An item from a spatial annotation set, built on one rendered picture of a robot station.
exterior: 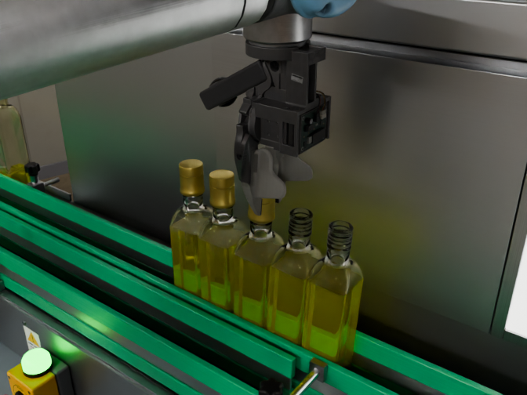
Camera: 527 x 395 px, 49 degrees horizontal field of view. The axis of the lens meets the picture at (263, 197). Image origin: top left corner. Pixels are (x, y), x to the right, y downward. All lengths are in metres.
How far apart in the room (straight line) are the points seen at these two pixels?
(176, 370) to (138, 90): 0.52
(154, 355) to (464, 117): 0.51
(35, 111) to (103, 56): 3.29
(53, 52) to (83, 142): 0.94
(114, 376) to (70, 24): 0.65
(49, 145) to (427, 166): 3.15
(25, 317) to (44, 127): 2.69
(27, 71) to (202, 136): 0.68
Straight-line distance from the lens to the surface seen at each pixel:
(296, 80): 0.63
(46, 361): 1.00
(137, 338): 0.85
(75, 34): 0.35
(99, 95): 1.19
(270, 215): 0.74
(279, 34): 0.61
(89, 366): 0.96
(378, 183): 0.79
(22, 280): 1.06
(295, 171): 0.72
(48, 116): 3.68
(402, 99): 0.74
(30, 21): 0.34
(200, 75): 0.97
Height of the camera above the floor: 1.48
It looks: 27 degrees down
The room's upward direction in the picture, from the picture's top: straight up
